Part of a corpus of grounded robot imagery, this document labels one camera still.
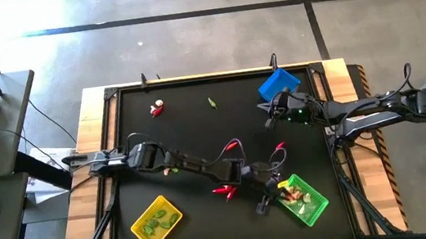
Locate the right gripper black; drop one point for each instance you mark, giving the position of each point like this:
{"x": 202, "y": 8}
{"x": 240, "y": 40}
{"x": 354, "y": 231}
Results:
{"x": 291, "y": 107}

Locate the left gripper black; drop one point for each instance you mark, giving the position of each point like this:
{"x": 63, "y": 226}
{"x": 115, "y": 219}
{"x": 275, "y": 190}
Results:
{"x": 273, "y": 190}

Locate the beige ginger piece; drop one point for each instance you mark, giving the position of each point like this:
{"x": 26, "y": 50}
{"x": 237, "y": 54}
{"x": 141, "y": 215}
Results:
{"x": 298, "y": 193}

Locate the beige garlic bulb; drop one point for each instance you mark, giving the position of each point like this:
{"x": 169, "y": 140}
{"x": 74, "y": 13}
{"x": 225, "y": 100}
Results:
{"x": 307, "y": 197}

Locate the beige lobed ginger root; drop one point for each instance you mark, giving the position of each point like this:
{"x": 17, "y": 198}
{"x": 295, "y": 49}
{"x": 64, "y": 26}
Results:
{"x": 167, "y": 171}

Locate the green bell pepper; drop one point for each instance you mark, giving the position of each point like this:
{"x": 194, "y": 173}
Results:
{"x": 160, "y": 213}

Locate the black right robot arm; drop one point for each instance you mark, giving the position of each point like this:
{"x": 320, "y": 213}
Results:
{"x": 360, "y": 110}

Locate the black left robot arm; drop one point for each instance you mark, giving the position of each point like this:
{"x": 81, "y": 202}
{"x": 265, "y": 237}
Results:
{"x": 198, "y": 164}

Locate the yellow tape tag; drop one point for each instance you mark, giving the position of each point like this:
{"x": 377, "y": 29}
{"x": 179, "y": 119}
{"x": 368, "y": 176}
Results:
{"x": 283, "y": 184}

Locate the short red pepper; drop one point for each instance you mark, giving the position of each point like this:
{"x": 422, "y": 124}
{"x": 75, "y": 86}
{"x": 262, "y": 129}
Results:
{"x": 280, "y": 145}
{"x": 231, "y": 146}

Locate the blue plastic basket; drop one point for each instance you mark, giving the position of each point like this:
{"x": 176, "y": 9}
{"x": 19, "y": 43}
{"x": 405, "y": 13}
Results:
{"x": 278, "y": 82}

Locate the long red chili pepper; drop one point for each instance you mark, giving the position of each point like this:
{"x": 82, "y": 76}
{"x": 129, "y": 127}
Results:
{"x": 220, "y": 190}

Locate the black table edge clamp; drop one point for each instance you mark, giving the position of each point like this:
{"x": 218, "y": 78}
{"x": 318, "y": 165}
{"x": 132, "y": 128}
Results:
{"x": 144, "y": 81}
{"x": 273, "y": 64}

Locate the green plastic basket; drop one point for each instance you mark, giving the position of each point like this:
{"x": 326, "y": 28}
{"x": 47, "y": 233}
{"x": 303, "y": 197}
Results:
{"x": 317, "y": 205}

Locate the slim green chili pepper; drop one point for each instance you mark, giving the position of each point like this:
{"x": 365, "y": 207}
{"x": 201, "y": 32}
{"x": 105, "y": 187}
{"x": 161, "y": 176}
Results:
{"x": 212, "y": 103}

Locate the small green pepper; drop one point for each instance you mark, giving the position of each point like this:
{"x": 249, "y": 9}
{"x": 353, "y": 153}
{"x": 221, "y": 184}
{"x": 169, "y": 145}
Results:
{"x": 175, "y": 170}

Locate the yellow plastic basket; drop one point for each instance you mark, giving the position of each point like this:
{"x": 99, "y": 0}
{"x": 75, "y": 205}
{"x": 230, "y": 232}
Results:
{"x": 158, "y": 238}

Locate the white garlic bulb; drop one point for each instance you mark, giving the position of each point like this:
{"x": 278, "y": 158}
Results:
{"x": 159, "y": 102}

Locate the small red chili pepper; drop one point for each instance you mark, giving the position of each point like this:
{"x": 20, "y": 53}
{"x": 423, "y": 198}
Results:
{"x": 157, "y": 111}

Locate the pale pink garlic clove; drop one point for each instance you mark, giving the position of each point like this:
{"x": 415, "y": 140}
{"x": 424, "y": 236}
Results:
{"x": 152, "y": 110}

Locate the black yellow hazard tape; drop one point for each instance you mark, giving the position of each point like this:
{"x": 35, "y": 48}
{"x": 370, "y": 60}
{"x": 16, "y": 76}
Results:
{"x": 394, "y": 186}

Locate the white paper sheets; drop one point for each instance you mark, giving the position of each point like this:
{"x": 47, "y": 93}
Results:
{"x": 52, "y": 155}

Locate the black desk beam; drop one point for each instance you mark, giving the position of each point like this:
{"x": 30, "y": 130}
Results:
{"x": 42, "y": 171}

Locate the black diagonal frame strut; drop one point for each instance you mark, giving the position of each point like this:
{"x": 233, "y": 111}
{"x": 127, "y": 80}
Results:
{"x": 101, "y": 225}
{"x": 364, "y": 198}

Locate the black aluminium table frame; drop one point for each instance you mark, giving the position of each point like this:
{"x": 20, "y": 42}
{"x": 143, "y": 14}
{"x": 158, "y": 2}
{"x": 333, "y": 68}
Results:
{"x": 109, "y": 92}

